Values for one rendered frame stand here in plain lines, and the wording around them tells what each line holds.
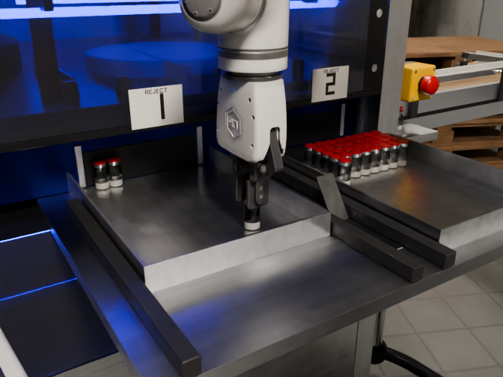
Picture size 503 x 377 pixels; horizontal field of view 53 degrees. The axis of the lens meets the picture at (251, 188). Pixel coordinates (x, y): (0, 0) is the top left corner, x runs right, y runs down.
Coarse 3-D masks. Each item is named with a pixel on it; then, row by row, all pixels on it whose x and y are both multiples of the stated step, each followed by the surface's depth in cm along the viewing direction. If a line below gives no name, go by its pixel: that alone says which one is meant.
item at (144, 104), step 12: (132, 96) 74; (144, 96) 75; (156, 96) 76; (168, 96) 77; (180, 96) 78; (132, 108) 75; (144, 108) 76; (156, 108) 77; (168, 108) 78; (180, 108) 79; (132, 120) 76; (144, 120) 77; (156, 120) 78; (168, 120) 79; (180, 120) 80
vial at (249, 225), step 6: (246, 210) 68; (252, 210) 68; (258, 210) 69; (246, 216) 69; (252, 216) 68; (258, 216) 69; (246, 222) 69; (252, 222) 69; (258, 222) 69; (246, 228) 69; (252, 228) 69
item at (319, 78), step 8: (320, 72) 91; (328, 72) 92; (336, 72) 93; (344, 72) 94; (312, 80) 91; (320, 80) 92; (328, 80) 93; (336, 80) 94; (344, 80) 95; (312, 88) 92; (320, 88) 93; (336, 88) 95; (344, 88) 96; (312, 96) 92; (320, 96) 93; (328, 96) 94; (336, 96) 95; (344, 96) 96
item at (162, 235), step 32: (224, 160) 89; (96, 192) 82; (128, 192) 82; (160, 192) 82; (192, 192) 82; (224, 192) 82; (288, 192) 74; (128, 224) 71; (160, 224) 71; (192, 224) 71; (224, 224) 71; (288, 224) 64; (320, 224) 67; (128, 256) 59; (160, 256) 63; (192, 256) 57; (224, 256) 60; (256, 256) 62; (160, 288) 56
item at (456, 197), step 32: (288, 160) 88; (416, 160) 96; (448, 160) 90; (352, 192) 75; (384, 192) 82; (416, 192) 82; (448, 192) 82; (480, 192) 82; (416, 224) 65; (448, 224) 71; (480, 224) 67
